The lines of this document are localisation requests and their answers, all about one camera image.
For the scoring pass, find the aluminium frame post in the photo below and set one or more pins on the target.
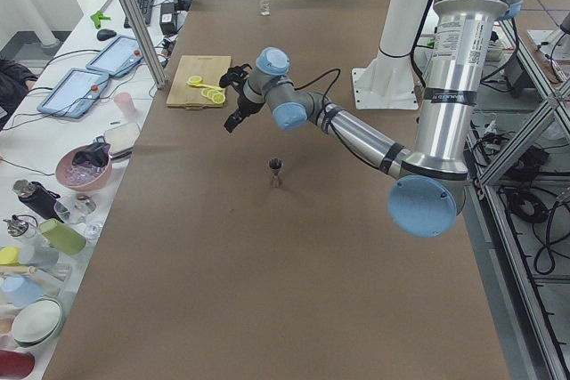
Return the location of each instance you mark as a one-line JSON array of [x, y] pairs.
[[135, 18]]

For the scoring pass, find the steel jigger measuring cup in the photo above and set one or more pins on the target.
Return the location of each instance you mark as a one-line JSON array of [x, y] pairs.
[[275, 165]]

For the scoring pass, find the lemon slice end of row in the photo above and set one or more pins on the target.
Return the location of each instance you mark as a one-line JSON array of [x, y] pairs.
[[218, 98]]

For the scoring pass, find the light green bowl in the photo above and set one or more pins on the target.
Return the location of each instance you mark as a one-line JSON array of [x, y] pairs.
[[37, 323]]

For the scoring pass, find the clear glass measuring cup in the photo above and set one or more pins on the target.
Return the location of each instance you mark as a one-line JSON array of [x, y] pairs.
[[265, 8]]

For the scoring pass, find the black thermos bottle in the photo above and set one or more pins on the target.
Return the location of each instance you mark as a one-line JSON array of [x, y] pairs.
[[36, 197]]

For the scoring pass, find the pink plastic cup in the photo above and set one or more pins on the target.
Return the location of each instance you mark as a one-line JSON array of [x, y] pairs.
[[125, 103]]

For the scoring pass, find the black keyboard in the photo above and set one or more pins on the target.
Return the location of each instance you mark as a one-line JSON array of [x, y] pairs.
[[141, 4]]

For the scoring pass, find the black computer mouse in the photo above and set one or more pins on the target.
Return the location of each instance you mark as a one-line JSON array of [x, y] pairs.
[[105, 34]]

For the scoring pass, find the red cup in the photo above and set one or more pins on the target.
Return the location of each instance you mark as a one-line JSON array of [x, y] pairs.
[[16, 365]]

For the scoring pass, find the green tumbler cup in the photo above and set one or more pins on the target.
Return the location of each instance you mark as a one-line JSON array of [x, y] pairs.
[[62, 237]]

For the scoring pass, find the green clamp tool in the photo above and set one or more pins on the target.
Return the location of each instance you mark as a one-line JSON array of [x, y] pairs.
[[98, 17]]

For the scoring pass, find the white camera mast base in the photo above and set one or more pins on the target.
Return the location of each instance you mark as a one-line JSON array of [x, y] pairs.
[[387, 82]]

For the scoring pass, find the white kitchen scale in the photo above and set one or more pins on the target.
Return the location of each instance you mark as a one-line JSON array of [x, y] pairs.
[[121, 140]]

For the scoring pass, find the middle lemon slice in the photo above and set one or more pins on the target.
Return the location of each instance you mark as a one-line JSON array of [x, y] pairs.
[[208, 93]]

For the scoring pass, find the glass oil dispenser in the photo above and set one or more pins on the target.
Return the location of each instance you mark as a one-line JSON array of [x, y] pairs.
[[20, 229]]

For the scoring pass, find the pink bowl with ice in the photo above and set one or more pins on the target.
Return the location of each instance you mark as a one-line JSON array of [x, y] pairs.
[[84, 177]]

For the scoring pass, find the far teach pendant tablet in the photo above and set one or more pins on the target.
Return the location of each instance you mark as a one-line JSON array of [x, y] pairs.
[[117, 58]]

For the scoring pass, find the yellow plastic knife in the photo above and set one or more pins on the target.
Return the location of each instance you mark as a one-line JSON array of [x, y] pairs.
[[214, 87]]

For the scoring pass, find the bamboo cutting board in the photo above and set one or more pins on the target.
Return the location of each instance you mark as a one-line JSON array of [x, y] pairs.
[[209, 67]]

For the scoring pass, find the dark cloth in bowl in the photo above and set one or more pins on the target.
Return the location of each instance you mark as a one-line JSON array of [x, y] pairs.
[[95, 154]]

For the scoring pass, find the near teach pendant tablet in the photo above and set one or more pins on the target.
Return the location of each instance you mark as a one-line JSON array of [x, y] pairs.
[[75, 94]]

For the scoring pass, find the person in black jacket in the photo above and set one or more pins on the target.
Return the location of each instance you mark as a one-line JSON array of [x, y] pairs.
[[16, 82]]

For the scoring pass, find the teach pendant tablet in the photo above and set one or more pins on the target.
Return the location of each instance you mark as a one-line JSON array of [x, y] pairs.
[[117, 58], [75, 94]]

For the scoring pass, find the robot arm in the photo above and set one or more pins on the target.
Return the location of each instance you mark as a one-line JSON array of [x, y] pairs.
[[430, 177]]

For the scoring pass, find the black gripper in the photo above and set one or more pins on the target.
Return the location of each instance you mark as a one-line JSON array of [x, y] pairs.
[[244, 106]]

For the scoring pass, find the light blue cup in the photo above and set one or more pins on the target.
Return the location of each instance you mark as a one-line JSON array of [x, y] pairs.
[[21, 291]]

